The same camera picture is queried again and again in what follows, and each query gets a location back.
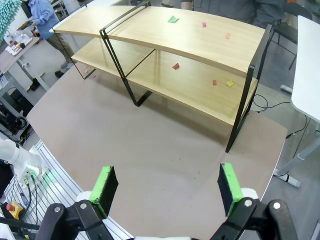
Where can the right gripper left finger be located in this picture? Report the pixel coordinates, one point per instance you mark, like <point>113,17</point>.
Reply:
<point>105,192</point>

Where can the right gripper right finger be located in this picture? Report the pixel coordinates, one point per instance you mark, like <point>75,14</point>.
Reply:
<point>231,190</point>

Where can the teal chenille duster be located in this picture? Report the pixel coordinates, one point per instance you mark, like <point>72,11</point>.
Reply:
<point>8,15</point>

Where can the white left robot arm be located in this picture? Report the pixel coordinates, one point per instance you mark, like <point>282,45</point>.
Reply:
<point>22,160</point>

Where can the person right forearm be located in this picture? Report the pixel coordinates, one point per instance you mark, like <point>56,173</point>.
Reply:
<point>186,3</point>

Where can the aluminium mounting plate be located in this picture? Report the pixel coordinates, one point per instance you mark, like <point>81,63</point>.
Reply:
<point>57,175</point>

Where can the yellow emergency stop button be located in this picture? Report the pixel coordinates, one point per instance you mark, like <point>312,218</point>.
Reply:
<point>14,211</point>

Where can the yellow paper scrap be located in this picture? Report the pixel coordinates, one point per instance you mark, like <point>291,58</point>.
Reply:
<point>230,83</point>

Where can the black equipment rack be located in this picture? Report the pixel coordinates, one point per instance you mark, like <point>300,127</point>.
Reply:
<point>12,120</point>

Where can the white side table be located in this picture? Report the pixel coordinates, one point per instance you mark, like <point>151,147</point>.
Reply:
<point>308,65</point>

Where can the orange paper scrap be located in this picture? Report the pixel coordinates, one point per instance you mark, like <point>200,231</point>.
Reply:
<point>227,35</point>

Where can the wooden work table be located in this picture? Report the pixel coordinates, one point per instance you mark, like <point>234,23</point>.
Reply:
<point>10,57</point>

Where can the pink paper scrap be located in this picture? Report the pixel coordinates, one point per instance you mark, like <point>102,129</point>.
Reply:
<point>204,24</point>

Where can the black office chair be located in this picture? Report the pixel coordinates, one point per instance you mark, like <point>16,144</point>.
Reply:
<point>287,30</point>

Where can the green paper scrap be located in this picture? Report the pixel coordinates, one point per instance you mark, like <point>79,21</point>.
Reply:
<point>173,19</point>

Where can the background person blue shirt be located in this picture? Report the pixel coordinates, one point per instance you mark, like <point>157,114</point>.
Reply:
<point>42,20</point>

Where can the wooden shelf unit black frame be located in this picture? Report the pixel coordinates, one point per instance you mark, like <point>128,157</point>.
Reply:
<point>200,42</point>
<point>82,22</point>

